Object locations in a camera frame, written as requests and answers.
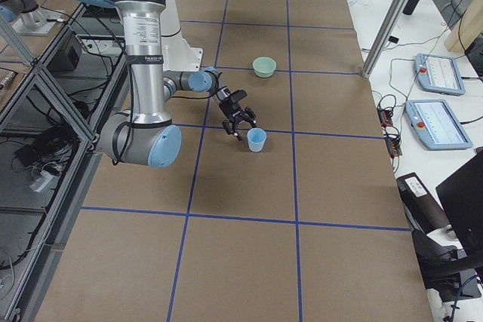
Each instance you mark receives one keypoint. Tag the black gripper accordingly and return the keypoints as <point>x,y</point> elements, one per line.
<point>229,111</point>

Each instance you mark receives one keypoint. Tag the light blue plastic cup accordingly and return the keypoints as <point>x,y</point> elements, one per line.
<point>256,138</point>

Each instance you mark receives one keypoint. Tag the light green bowl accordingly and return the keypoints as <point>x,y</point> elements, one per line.
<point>264,67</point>

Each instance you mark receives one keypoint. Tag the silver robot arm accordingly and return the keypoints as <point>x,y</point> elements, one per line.
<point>28,18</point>
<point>160,63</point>

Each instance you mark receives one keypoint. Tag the orange black electronics board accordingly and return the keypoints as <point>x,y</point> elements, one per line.
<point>385,117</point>

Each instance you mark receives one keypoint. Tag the near teach pendant tablet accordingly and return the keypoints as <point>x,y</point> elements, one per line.
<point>436,126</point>

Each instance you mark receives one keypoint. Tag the teach pendant tablet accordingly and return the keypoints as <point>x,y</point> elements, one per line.
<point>436,126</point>
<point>439,74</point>

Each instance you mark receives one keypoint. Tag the far teach pendant tablet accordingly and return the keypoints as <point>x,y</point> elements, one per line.
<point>439,74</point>

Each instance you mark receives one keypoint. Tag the black label printer box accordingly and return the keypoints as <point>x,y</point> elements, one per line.
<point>421,205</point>

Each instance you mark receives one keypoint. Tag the black computer monitor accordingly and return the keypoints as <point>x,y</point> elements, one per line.
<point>461,198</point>

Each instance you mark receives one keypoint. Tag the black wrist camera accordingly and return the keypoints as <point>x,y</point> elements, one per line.
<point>233,99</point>

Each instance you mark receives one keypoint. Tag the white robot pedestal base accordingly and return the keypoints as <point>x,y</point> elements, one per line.
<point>177,54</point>

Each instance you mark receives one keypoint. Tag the aluminium frame post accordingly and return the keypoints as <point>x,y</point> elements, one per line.
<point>388,24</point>

